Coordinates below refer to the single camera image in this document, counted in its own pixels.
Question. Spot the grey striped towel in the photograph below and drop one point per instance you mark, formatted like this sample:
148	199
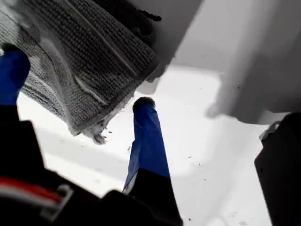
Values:
94	58

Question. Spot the black camera box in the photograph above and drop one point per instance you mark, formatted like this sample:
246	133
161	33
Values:
282	176

